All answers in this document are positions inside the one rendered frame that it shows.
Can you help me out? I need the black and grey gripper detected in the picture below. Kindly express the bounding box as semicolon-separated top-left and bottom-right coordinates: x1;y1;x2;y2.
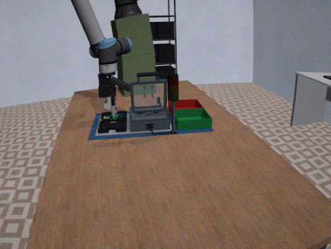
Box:
98;72;117;118

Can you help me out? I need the red bin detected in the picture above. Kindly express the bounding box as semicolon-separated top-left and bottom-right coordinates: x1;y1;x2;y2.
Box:
168;99;203;115

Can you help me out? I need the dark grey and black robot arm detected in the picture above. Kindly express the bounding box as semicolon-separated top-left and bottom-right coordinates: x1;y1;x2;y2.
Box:
71;0;142;92

